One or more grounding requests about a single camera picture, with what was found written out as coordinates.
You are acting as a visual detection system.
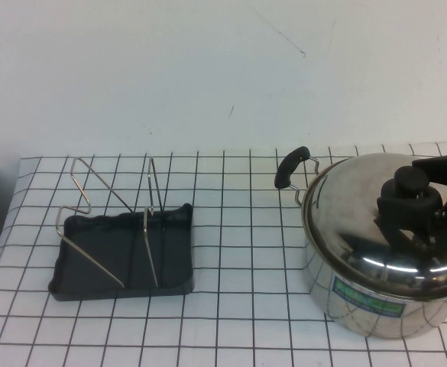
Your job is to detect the stainless steel pot black handles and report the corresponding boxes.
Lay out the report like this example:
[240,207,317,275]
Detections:
[274,146,447,340]

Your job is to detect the black tray wire lid rack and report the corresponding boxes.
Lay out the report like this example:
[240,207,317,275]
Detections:
[47,154,198,306]

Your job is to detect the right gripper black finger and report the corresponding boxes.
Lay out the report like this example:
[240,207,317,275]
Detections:
[412,151,447,174]
[377,192,444,226]

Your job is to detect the stainless steel pot lid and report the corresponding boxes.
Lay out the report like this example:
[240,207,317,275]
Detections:
[301,151,447,304]

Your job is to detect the white black-grid tablecloth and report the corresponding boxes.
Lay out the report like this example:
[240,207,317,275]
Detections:
[0,141,447,367]

